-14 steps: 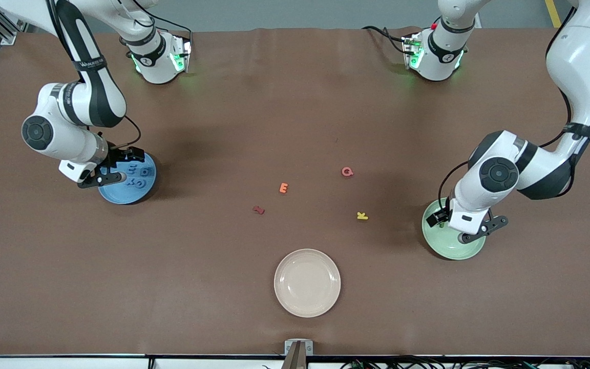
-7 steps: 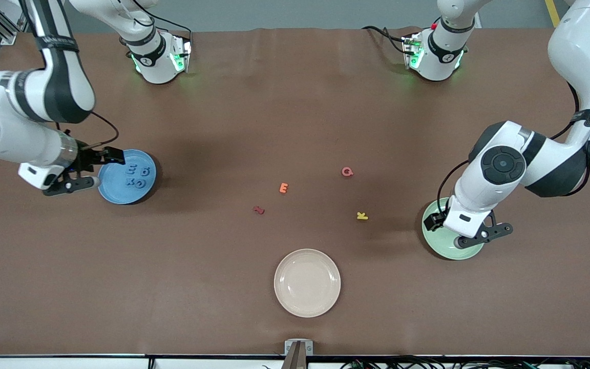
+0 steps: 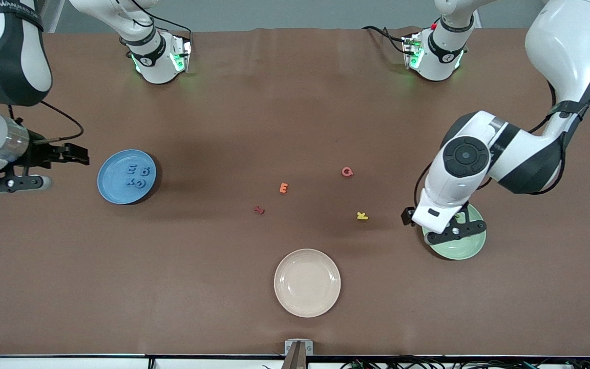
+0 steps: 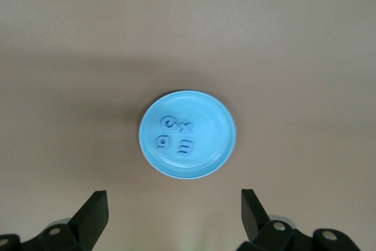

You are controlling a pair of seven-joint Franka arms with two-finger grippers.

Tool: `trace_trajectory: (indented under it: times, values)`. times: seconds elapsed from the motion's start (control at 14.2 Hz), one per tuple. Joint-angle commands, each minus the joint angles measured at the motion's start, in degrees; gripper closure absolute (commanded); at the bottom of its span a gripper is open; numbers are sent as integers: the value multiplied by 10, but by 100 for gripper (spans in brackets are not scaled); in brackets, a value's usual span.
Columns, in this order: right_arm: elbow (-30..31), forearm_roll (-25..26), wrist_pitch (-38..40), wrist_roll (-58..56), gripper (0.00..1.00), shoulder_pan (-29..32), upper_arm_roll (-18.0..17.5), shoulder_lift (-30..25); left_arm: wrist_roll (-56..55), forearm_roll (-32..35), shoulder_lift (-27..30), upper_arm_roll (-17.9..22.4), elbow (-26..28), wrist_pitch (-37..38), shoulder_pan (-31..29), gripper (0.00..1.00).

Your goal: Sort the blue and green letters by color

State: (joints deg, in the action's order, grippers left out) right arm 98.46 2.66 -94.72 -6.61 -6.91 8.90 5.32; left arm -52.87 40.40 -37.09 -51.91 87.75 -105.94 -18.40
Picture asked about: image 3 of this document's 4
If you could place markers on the blue plate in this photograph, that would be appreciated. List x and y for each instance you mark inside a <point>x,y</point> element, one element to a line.
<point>116,189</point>

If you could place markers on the blue foam letter G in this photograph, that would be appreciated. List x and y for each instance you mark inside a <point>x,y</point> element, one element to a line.
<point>140,183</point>

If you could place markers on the white table edge rail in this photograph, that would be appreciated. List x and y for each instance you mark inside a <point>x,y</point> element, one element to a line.
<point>69,364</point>

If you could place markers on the beige plate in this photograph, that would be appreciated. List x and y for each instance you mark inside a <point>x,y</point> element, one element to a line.
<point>307,283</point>

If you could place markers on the orange foam letter E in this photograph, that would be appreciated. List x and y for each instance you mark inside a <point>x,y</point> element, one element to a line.
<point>283,188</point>

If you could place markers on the red foam letter I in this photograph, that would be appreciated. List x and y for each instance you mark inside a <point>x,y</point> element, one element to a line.
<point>258,210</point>

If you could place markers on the blue foam letter E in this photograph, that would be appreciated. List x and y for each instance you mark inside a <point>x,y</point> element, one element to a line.
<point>132,169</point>

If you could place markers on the yellow foam letter K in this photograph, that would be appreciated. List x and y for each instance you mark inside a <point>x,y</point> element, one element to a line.
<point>361,216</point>

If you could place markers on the pale green plate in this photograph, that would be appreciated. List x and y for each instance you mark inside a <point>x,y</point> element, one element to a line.
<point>459,251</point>

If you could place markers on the blue foam number 9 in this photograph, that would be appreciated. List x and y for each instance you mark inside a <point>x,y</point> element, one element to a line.
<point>145,172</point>

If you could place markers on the pink foam letter Q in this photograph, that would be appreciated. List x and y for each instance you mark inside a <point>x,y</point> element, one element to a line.
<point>346,172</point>

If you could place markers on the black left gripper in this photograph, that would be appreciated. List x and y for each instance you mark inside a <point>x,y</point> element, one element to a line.
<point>465,205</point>

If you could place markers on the brown table mat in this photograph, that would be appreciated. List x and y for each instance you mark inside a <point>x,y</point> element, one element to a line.
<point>172,282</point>

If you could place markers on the grey metal mount bracket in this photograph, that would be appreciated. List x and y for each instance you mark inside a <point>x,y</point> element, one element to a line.
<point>290,348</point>

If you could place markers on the grey arm base connector box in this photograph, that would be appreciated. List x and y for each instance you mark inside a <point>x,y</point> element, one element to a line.
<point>182,54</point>
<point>413,51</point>

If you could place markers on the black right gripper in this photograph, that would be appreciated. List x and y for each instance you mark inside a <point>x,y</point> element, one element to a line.
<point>40,154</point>

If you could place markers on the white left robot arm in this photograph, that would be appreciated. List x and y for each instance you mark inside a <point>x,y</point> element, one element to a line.
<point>561,46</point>

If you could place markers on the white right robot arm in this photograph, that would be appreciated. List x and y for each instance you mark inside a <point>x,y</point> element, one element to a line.
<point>13,61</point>

